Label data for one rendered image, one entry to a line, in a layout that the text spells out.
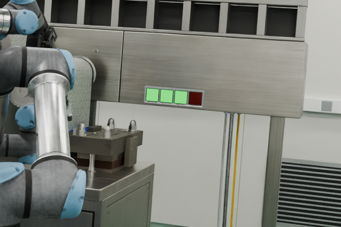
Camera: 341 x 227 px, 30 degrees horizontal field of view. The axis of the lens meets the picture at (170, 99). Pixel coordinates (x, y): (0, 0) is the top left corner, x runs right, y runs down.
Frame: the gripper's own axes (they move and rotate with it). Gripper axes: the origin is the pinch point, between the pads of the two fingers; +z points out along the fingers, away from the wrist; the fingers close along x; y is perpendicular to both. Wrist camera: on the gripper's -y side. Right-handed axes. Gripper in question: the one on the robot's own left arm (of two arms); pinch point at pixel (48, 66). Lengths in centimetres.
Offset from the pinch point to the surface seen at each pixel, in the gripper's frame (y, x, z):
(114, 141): -17.5, -25.8, 18.7
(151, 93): 16.3, -29.5, 33.2
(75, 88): 1.5, -6.2, 13.8
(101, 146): -20.8, -22.0, 17.4
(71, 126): -10.9, -6.2, 21.5
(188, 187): 102, 0, 266
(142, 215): -26, -31, 58
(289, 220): 89, -80, 274
